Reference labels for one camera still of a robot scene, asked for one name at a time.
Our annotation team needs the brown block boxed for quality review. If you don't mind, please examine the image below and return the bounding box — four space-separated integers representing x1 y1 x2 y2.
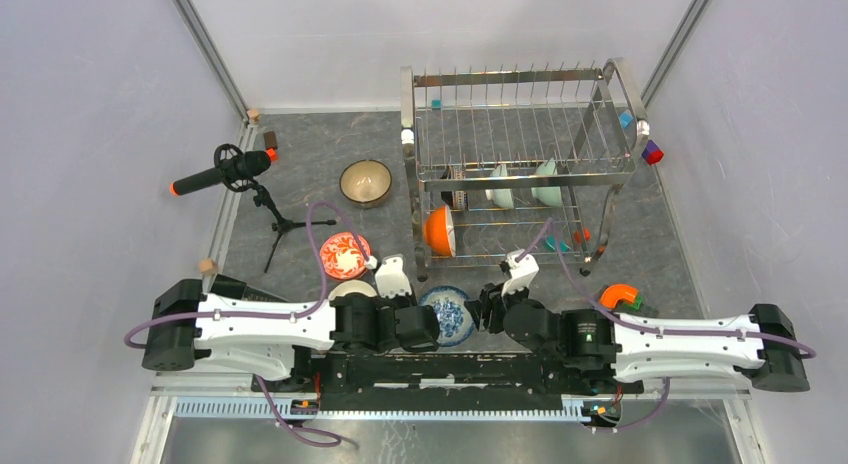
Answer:
263 131 278 150

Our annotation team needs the orange curved tube toy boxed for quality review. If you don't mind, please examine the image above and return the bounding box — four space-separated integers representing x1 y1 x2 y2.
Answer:
599 284 643 311

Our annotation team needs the red floral bowl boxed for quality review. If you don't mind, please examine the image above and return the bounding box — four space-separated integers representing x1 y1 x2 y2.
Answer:
319 232 366 281

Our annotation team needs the blue block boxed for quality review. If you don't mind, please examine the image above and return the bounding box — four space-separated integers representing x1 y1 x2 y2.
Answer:
619 111 634 130

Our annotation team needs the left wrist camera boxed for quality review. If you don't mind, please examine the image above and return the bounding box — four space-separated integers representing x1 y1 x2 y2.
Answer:
365 254 413 299

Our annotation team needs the black patterned bowl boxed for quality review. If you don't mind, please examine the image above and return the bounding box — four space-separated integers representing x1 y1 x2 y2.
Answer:
442 166 469 209

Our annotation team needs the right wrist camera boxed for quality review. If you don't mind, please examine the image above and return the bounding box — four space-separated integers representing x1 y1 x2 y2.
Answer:
501 249 539 296

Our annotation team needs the teal block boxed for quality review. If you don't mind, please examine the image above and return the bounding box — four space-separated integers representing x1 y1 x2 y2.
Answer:
543 236 571 254

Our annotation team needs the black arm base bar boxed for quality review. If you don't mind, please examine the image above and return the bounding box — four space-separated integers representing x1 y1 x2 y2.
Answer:
251 353 644 411

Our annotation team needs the brown beige bowl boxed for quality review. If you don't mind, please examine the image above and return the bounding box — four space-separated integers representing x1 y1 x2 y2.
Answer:
339 159 393 209

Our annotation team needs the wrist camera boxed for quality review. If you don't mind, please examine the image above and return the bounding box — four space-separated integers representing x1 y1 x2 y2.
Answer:
501 249 539 296
365 254 413 299

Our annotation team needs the purple red block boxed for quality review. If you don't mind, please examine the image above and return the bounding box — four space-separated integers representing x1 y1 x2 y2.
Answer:
641 140 664 166

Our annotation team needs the light green bowl front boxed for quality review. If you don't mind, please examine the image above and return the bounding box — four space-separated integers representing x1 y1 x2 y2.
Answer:
531 158 563 207

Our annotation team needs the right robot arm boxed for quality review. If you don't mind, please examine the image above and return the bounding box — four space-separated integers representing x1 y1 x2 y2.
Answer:
464 284 810 393

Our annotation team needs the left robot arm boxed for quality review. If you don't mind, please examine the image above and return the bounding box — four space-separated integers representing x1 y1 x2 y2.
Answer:
141 279 440 392

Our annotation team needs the black microphone on tripod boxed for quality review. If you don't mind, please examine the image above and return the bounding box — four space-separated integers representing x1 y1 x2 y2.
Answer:
169 143 307 273

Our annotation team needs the light green ribbed bowl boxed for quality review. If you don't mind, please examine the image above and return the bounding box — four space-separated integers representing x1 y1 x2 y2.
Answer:
484 162 515 209

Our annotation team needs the steel dish rack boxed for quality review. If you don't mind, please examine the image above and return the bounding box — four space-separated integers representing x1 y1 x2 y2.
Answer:
400 57 650 280

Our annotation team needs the blue white patterned bowl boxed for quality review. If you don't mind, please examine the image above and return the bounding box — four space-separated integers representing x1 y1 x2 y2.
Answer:
420 285 473 347

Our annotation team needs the wooden cube left rail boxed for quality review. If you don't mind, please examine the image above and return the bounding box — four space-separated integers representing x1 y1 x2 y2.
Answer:
198 258 219 277

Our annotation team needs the small orange cube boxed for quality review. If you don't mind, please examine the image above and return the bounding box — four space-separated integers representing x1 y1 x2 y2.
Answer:
573 228 591 244

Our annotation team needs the orange bowl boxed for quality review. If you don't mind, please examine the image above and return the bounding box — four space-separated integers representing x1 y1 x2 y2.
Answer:
423 205 456 257

